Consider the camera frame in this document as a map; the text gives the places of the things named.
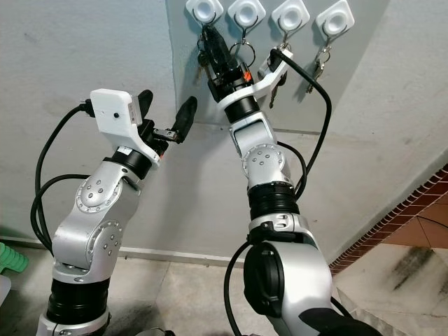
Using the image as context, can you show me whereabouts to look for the green plastic stool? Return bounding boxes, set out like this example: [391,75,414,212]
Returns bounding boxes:
[0,241,29,276]

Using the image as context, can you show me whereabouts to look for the silver hanging key bunch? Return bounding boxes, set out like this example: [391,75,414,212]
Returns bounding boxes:
[266,31,293,107]
[307,38,335,95]

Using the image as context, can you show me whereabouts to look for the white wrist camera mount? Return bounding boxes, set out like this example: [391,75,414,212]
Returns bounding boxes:
[216,45,291,113]
[90,89,160,167]

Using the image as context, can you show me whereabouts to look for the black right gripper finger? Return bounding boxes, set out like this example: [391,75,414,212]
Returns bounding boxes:
[210,28,246,74]
[199,24,229,78]

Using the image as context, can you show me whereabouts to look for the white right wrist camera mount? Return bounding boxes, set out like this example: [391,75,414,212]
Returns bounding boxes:
[216,45,291,113]

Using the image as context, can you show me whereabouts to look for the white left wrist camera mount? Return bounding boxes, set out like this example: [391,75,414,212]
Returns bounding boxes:
[90,89,160,167]

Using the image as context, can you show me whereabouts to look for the white square wall hook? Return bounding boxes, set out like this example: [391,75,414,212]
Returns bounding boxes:
[185,0,225,22]
[271,0,312,32]
[315,0,356,37]
[227,0,267,27]

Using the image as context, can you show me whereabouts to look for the keys with large ring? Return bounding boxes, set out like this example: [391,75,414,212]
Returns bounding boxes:
[232,28,255,64]

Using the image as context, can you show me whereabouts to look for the white folding table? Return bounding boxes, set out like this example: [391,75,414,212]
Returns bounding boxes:
[0,275,12,312]

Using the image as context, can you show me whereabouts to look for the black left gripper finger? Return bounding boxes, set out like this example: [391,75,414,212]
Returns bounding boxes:
[135,90,155,127]
[171,96,198,144]

